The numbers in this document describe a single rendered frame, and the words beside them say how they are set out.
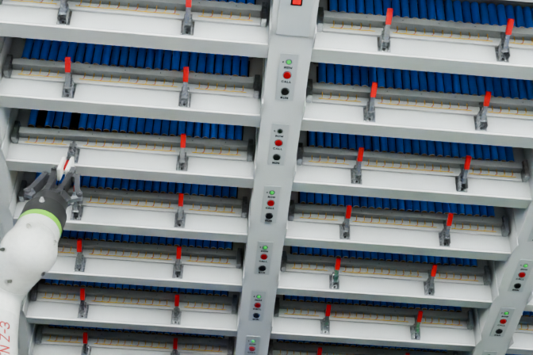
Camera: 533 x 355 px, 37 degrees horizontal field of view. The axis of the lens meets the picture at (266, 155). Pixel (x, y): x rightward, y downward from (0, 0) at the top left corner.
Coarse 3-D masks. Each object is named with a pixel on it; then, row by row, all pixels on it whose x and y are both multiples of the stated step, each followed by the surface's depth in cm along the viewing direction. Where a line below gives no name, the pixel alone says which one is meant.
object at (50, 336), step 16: (32, 336) 239; (48, 336) 244; (64, 336) 244; (80, 336) 244; (96, 336) 243; (112, 336) 244; (128, 336) 244; (144, 336) 244; (160, 336) 245; (176, 336) 245; (192, 336) 247; (208, 336) 247; (224, 336) 249; (32, 352) 240; (48, 352) 242; (64, 352) 242; (80, 352) 243; (96, 352) 243; (112, 352) 243; (128, 352) 244; (144, 352) 244; (160, 352) 245; (176, 352) 241; (192, 352) 245; (208, 352) 245; (224, 352) 246
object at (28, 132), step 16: (32, 128) 197; (48, 128) 198; (64, 144) 197; (96, 144) 198; (144, 144) 200; (160, 144) 200; (176, 144) 200; (192, 144) 200; (208, 144) 200; (224, 144) 200; (240, 144) 200
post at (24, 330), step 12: (0, 36) 183; (0, 48) 184; (0, 108) 187; (0, 120) 188; (0, 132) 190; (0, 144) 192; (0, 156) 194; (0, 168) 196; (0, 180) 198; (12, 180) 203; (0, 192) 201; (12, 192) 204; (0, 204) 203; (0, 216) 206; (24, 300) 226; (24, 324) 230; (24, 336) 234; (24, 348) 237
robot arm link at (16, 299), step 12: (0, 288) 156; (0, 300) 155; (12, 300) 157; (0, 312) 153; (12, 312) 155; (0, 324) 151; (12, 324) 153; (0, 336) 148; (12, 336) 151; (0, 348) 146; (12, 348) 148
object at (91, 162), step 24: (24, 120) 201; (24, 144) 198; (120, 144) 200; (24, 168) 197; (48, 168) 197; (96, 168) 196; (120, 168) 196; (144, 168) 197; (168, 168) 197; (192, 168) 198; (216, 168) 199; (240, 168) 199
